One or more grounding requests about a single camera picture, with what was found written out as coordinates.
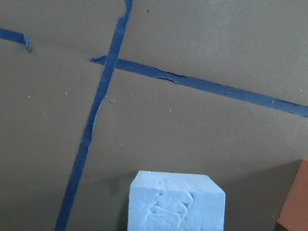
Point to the orange foam block right side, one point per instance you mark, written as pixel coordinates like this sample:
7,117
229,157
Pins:
294,214

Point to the light blue foam block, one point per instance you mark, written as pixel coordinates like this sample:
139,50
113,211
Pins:
163,201

